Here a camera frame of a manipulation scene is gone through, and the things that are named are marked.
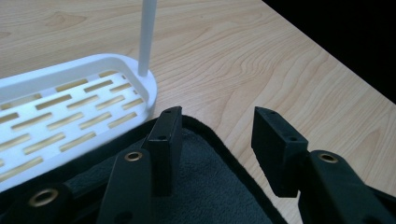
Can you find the yellow and grey cloth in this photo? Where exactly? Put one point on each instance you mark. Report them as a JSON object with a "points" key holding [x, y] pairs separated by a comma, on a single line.
{"points": [[211, 186]]}

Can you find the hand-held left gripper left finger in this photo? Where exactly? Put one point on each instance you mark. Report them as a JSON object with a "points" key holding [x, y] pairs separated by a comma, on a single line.
{"points": [[165, 161]]}

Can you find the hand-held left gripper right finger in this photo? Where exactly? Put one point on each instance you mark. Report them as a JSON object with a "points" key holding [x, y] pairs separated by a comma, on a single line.
{"points": [[277, 155]]}

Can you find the white slotted plastic rack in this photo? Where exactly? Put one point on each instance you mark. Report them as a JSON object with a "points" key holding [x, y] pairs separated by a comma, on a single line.
{"points": [[77, 70]]}

